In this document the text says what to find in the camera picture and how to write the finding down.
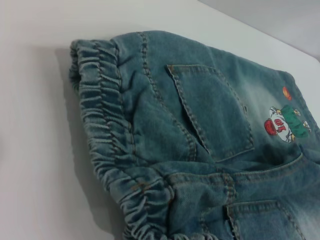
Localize blue denim shorts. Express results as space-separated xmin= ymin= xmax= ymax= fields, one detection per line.
xmin=68 ymin=30 xmax=320 ymax=240

